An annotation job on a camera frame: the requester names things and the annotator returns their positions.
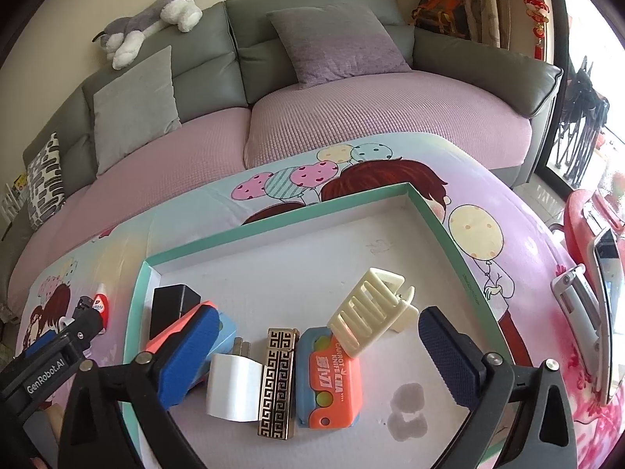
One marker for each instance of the silver phone holder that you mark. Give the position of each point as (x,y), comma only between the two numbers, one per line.
(581,312)

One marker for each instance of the purple pillow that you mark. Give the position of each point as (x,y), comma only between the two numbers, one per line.
(337,44)

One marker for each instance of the white lattice rack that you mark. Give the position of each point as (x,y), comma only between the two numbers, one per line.
(10,205)

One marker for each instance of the printed blanket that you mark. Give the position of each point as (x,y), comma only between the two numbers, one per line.
(527,254)

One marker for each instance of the black white patterned pillow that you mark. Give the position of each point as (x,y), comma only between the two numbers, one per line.
(44,180)

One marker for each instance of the grey pillow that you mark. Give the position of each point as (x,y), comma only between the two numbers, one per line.
(132,107)

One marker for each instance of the red hanging decoration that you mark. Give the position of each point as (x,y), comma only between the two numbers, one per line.
(534,10)

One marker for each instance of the grey sofa with pink cover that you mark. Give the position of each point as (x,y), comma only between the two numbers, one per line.
(366,107)

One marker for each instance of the gold patterned lighter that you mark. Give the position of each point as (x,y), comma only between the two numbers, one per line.
(278,381)

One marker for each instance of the cream plastic hair clip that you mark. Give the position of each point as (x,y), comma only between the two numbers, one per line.
(361,322)

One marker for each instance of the grey white plush dog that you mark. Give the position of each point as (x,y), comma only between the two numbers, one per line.
(146,24)

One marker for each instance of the teal cardboard box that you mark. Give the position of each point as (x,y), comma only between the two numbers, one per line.
(293,273)

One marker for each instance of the blue toy knife orange label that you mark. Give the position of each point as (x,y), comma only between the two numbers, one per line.
(332,381)

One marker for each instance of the red stool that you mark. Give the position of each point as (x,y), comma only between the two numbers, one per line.
(576,224)

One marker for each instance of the black wall charger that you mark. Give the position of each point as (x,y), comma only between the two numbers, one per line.
(171,308)

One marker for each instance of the white wall charger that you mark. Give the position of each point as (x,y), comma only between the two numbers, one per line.
(232,386)

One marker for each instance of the patterned curtain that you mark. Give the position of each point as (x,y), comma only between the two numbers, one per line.
(488,0)

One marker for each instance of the orange bag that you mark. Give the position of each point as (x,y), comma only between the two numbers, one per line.
(439,5)

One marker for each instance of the white red glue tube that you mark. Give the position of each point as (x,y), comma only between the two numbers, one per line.
(100,305)

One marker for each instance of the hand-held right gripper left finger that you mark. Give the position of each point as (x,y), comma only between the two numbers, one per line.
(188,356)

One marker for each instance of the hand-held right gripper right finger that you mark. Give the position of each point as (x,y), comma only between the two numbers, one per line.
(447,356)

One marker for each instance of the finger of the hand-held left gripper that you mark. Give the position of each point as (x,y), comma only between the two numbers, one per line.
(90,325)
(39,344)

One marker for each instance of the black drying rack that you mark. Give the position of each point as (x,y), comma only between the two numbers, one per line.
(583,107)

